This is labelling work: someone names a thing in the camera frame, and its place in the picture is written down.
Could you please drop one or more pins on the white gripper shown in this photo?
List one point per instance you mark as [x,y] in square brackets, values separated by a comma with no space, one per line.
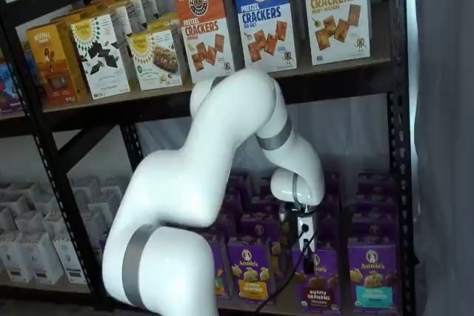
[307,229]

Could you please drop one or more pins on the purple Annie's box brown label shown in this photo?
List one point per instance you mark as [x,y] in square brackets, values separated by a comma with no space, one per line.
[332,184]
[329,234]
[322,294]
[332,206]

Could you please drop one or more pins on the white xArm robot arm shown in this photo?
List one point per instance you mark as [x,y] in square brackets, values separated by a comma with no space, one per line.
[174,190]

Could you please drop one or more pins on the purple Annie's box yellow label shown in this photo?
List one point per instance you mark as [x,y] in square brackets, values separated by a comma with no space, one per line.
[259,225]
[252,275]
[252,203]

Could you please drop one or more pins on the purple Annie's box green-orange label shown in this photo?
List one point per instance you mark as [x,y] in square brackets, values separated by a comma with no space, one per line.
[222,257]

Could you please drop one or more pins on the purple Annie's box teal label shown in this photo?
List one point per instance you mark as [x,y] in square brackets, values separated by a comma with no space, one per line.
[374,184]
[374,231]
[374,206]
[374,279]

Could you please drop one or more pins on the blue sea salt crackers box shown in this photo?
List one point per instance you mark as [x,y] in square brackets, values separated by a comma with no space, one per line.
[264,27]

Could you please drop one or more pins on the yellow honey mustard crackers box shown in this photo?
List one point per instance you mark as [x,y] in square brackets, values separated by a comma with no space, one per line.
[337,27]

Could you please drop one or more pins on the orange cheddar pretzel crackers box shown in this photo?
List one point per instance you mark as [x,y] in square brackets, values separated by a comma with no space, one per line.
[203,35]

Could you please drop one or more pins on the Simple Mills almond bar box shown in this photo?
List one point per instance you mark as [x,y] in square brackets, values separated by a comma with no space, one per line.
[163,21]
[155,60]

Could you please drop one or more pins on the white Sweet Thins box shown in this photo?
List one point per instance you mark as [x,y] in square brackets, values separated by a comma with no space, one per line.
[124,16]
[100,64]

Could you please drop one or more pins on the white Simple Mills box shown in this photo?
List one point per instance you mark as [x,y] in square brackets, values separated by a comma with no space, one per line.
[150,1]

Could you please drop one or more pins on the orange snack box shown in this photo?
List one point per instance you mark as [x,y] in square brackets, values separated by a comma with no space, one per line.
[55,72]

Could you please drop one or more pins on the blue purple snack box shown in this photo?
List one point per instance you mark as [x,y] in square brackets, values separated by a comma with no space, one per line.
[9,83]

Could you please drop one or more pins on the light grey curtain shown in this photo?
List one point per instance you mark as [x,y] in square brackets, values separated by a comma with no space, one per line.
[444,146]

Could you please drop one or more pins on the white carton dark label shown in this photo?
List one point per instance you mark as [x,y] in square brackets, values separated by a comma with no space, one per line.
[72,260]
[101,212]
[44,260]
[7,221]
[31,221]
[18,194]
[85,188]
[15,260]
[55,221]

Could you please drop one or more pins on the black metal shelf frame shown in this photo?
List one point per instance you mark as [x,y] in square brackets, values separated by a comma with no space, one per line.
[15,127]
[398,146]

